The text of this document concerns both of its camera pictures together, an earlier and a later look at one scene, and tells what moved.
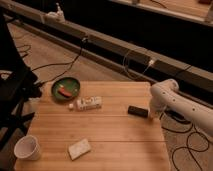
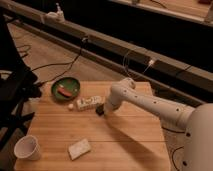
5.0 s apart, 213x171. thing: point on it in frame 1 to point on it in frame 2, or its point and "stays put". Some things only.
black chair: x=19 y=86 stays put
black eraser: x=135 y=110 to x=100 y=109
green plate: x=70 y=84 stays put
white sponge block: x=78 y=149 stays put
